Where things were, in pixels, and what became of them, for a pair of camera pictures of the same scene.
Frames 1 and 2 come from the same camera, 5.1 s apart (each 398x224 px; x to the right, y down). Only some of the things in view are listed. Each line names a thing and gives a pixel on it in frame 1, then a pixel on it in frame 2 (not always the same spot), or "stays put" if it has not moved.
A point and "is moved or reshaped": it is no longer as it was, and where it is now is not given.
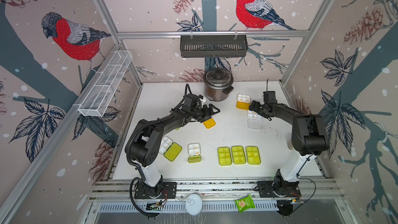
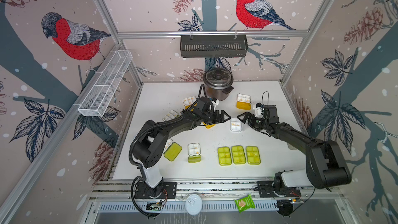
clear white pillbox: (254, 120) is moved or reshaped
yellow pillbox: (243, 101) stays put
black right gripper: (254, 106) to (251, 122)
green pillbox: (224, 156) stays put
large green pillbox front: (238, 154) stays put
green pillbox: (253, 155) stays put
